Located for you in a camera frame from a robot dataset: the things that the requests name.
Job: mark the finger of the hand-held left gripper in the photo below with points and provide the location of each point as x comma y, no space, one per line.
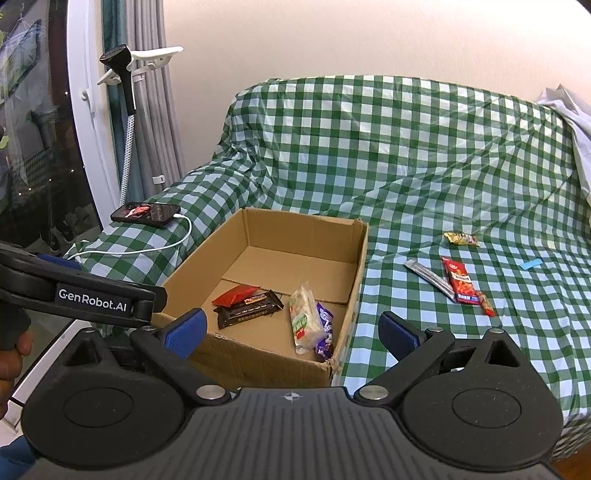
60,264
150,304

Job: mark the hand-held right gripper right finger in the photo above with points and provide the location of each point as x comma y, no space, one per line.
399,334

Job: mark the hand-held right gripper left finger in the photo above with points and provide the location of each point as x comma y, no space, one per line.
184,332

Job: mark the plain red snack packet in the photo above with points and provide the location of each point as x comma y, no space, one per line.
233,296

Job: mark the grey stick packet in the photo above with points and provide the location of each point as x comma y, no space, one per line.
429,279

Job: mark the dark brown chocolate bar packet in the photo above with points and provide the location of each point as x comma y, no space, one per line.
249,311

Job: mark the purple cow-print candy packet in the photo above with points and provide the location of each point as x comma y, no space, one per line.
324,332

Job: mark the red spicy snack packet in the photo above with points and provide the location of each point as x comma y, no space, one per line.
459,281

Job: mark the small red-yellow peanut packet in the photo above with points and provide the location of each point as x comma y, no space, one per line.
485,303

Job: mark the clear green-label snack packet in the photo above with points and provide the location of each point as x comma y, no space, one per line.
304,323

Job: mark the yellow snack packet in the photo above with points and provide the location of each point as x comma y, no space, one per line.
461,239

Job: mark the cardboard box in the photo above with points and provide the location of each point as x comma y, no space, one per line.
286,263

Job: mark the light blue stick packet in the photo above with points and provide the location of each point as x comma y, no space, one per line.
530,264

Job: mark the person's left hand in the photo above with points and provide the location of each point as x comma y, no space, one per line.
9,374

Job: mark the black smartphone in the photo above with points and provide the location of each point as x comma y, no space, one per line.
145,213

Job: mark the glass window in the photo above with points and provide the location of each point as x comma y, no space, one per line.
37,138

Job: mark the person's blue clothing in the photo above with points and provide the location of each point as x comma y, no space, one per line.
14,461

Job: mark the green checkered sofa cover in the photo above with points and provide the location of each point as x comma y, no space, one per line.
415,161

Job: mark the grey curtain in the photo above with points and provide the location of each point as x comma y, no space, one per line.
157,115

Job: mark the black garment steamer head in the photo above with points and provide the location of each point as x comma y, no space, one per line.
124,78

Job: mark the white printed cloth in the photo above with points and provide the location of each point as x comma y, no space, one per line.
577,124

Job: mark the white window frame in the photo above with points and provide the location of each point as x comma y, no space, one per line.
87,115

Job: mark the white wall hanger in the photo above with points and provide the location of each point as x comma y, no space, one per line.
152,54

